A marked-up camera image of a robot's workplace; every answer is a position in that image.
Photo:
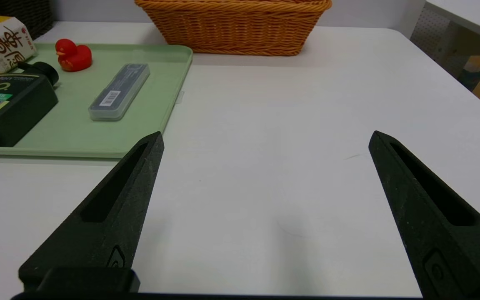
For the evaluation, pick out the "orange wicker basket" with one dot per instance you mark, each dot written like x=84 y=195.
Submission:
x=236 y=29

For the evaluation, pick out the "light green plastic tray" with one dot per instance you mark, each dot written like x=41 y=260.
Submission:
x=140 y=121

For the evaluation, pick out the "grey transparent pencil lead case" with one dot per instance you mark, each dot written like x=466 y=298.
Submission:
x=119 y=91

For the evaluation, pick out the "red rubber duck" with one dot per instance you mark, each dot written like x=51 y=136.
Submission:
x=75 y=56

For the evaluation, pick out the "black facial cleanser bottle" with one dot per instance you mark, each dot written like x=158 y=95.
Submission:
x=11 y=108

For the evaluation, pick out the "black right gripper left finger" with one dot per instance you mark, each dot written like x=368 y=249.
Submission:
x=111 y=233

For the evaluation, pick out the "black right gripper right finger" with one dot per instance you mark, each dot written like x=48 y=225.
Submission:
x=444 y=250

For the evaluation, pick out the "dark brown wicker basket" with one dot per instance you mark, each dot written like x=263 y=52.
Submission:
x=23 y=12

